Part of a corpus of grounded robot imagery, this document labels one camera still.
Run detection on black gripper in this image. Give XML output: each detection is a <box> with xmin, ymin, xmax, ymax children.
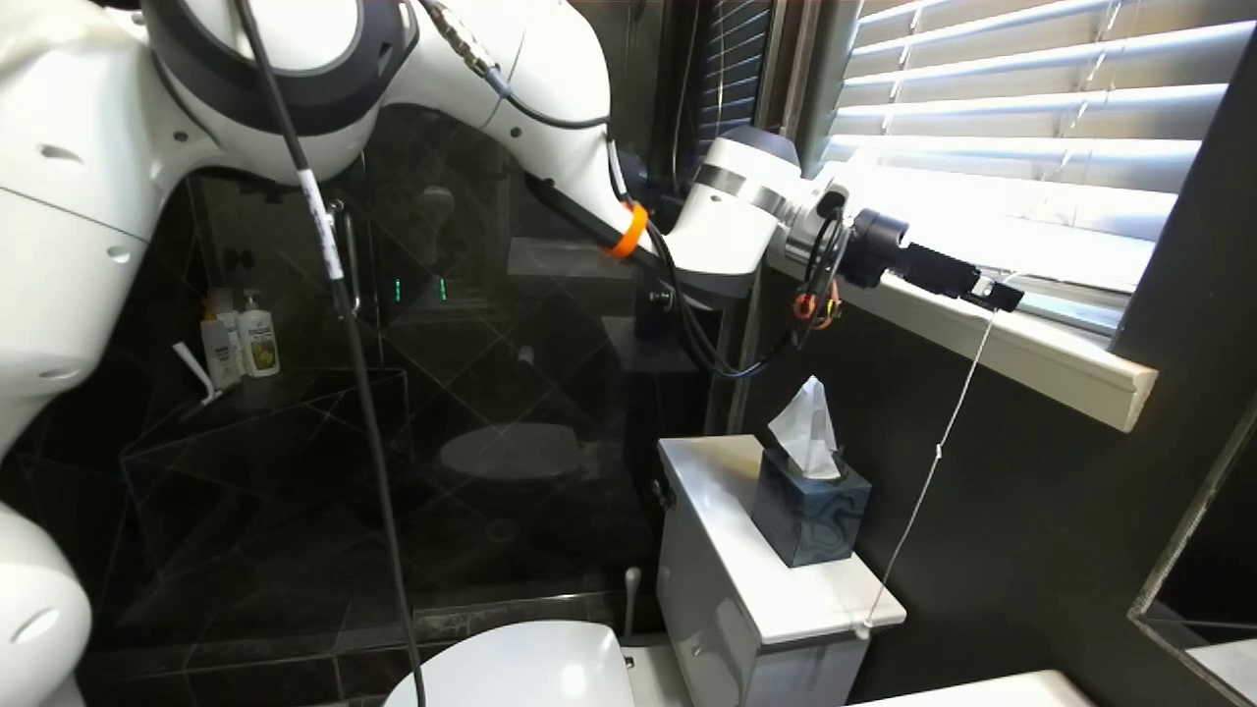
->
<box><xmin>833</xmin><ymin>202</ymin><xmax>1029</xmax><ymax>319</ymax></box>

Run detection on white robot base link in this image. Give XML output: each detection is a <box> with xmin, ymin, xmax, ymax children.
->
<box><xmin>0</xmin><ymin>500</ymin><xmax>97</xmax><ymax>707</ymax></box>

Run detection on white window sill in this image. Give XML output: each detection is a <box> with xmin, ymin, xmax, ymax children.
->
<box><xmin>770</xmin><ymin>240</ymin><xmax>1162</xmax><ymax>435</ymax></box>

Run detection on white window blinds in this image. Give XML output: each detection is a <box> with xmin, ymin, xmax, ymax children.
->
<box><xmin>808</xmin><ymin>0</ymin><xmax>1257</xmax><ymax>311</ymax></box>

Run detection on white tissue sheet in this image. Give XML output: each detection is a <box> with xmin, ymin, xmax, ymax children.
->
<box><xmin>764</xmin><ymin>371</ymin><xmax>847</xmax><ymax>487</ymax></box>

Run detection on dark blue tissue box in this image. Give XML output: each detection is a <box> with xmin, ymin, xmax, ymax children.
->
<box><xmin>752</xmin><ymin>446</ymin><xmax>875</xmax><ymax>570</ymax></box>

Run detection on dark narrow window blinds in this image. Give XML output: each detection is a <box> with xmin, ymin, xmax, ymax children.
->
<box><xmin>688</xmin><ymin>0</ymin><xmax>778</xmax><ymax>147</ymax></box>

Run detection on white toilet tank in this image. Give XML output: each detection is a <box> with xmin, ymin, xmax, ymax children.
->
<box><xmin>652</xmin><ymin>430</ymin><xmax>912</xmax><ymax>707</ymax></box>

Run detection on chrome toilet flush lever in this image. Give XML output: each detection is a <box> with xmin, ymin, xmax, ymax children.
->
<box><xmin>616</xmin><ymin>560</ymin><xmax>650</xmax><ymax>645</ymax></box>

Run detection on white toilet seat lid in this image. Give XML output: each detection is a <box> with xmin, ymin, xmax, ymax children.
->
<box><xmin>383</xmin><ymin>616</ymin><xmax>643</xmax><ymax>707</ymax></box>

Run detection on yellow label soap pump bottle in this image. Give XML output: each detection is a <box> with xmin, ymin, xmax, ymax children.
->
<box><xmin>237</xmin><ymin>286</ymin><xmax>288</xmax><ymax>383</ymax></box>

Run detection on clear soap pump bottle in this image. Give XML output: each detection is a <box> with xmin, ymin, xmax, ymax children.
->
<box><xmin>195</xmin><ymin>286</ymin><xmax>249</xmax><ymax>396</ymax></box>

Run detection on thick gray cable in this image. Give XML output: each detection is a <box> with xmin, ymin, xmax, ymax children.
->
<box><xmin>233</xmin><ymin>0</ymin><xmax>432</xmax><ymax>707</ymax></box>

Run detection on white razor handle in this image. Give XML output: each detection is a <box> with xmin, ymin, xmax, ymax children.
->
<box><xmin>168</xmin><ymin>337</ymin><xmax>219</xmax><ymax>407</ymax></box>

